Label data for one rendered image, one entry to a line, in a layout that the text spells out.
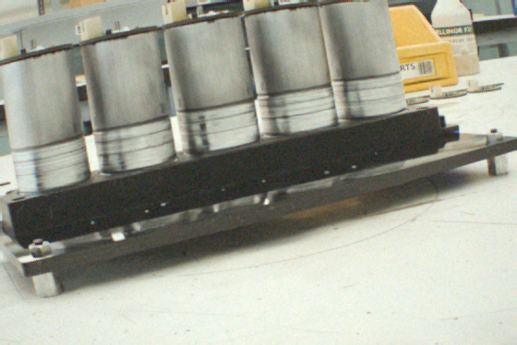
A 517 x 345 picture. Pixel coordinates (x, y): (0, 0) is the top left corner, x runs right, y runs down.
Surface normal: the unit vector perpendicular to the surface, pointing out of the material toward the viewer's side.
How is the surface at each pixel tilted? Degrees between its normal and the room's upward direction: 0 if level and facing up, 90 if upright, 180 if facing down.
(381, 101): 90
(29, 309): 0
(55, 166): 90
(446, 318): 0
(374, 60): 90
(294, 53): 90
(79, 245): 0
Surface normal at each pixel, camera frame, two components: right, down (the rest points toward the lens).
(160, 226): -0.16, -0.98
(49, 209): 0.43, 0.07
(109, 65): -0.21, 0.18
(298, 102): 0.05, 0.14
